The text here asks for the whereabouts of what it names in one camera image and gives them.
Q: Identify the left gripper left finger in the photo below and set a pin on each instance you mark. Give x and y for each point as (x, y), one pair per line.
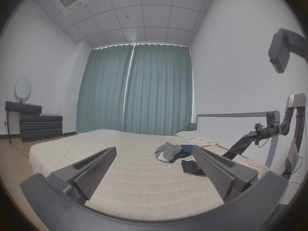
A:
(91, 172)

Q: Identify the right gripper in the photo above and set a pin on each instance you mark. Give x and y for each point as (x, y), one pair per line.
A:
(259, 133)

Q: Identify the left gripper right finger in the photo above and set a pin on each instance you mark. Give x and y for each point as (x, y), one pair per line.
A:
(216, 174)

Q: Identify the black T-shirt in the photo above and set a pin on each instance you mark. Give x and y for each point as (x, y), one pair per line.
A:
(191, 167)

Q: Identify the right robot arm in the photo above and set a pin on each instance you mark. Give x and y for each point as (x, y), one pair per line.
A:
(292, 153)

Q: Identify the bed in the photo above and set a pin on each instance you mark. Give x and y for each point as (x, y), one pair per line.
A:
(144, 167)

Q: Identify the pile of clothes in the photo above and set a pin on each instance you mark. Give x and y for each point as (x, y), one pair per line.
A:
(168, 151)

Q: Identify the white printed pillow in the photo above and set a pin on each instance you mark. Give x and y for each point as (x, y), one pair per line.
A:
(197, 138)

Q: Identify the grey bedside table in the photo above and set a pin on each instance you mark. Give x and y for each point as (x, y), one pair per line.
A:
(191, 126)

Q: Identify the blue-green curtain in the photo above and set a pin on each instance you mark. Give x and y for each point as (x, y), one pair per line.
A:
(103, 88)
(161, 88)

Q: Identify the black dressing table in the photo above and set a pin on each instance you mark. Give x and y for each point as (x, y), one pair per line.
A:
(22, 107)

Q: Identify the round mirror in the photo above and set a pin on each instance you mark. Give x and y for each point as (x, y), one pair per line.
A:
(23, 89)

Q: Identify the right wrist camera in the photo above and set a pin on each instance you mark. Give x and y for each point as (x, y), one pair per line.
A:
(272, 119)

